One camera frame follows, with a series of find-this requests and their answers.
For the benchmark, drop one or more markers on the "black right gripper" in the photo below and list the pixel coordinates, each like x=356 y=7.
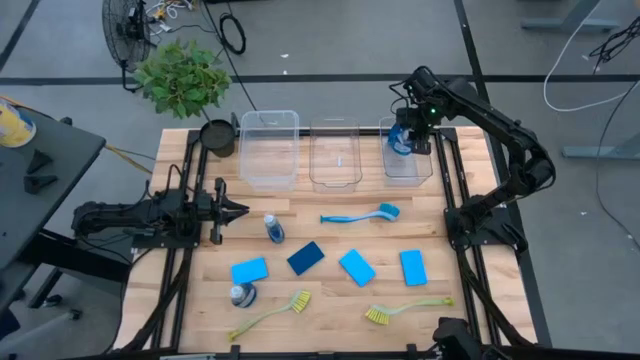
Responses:
x=420 y=120

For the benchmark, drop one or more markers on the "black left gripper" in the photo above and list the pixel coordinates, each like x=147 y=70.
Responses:
x=207 y=210

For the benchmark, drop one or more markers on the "blue dish soap bottle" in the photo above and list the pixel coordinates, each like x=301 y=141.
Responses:
x=247 y=297
x=393 y=140
x=275 y=232

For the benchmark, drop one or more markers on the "light blue sponge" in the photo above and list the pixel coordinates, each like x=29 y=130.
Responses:
x=413 y=267
x=249 y=270
x=357 y=268

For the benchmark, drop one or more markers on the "blue white toothbrush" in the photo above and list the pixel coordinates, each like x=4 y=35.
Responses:
x=389 y=211

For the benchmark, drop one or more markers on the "dark blue sponge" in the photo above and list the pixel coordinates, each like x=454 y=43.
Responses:
x=305 y=258

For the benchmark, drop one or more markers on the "yellow-green dish brush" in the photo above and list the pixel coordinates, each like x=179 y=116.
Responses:
x=377 y=315
x=301 y=301

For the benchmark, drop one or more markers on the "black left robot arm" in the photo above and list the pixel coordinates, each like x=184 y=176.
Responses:
x=115 y=215

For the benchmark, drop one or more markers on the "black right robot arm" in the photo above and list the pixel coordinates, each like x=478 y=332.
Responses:
x=480 y=107

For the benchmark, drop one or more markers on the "large clear plastic bin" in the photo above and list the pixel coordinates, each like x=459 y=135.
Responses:
x=270 y=150

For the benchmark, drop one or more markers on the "green plant in black pot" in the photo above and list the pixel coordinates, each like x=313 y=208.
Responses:
x=180 y=80

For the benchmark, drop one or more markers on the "grey side table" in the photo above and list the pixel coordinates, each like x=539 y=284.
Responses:
x=50 y=210

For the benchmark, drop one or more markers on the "grey desk leg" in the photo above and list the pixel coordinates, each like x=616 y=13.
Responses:
x=600 y=151
x=570 y=23

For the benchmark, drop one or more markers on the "black wedge part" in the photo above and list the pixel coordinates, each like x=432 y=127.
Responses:
x=37 y=184
x=39 y=162

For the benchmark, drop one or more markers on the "black floor fan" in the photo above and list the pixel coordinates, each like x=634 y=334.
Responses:
x=127 y=35

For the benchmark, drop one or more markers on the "grey chair base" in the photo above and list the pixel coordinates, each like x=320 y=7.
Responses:
x=50 y=325

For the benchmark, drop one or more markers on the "yellow and white container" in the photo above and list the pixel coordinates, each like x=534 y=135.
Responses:
x=15 y=127

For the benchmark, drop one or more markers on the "black aluminium frame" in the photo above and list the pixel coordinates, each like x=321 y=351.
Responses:
x=304 y=132

